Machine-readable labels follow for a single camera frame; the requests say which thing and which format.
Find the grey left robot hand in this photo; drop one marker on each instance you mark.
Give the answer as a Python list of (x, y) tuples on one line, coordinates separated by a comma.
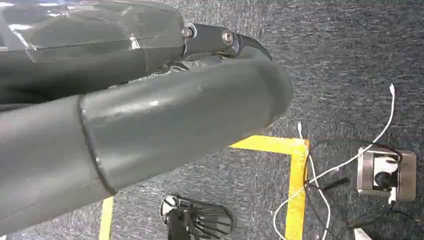
[(149, 126)]

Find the yellow floor tape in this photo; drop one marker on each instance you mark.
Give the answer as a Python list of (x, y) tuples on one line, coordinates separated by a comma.
[(295, 185)]

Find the white plug adapter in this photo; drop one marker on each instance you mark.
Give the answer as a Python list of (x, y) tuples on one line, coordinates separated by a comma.
[(384, 167)]

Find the steel floor socket box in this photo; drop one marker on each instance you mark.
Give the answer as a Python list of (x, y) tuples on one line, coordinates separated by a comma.
[(386, 174)]

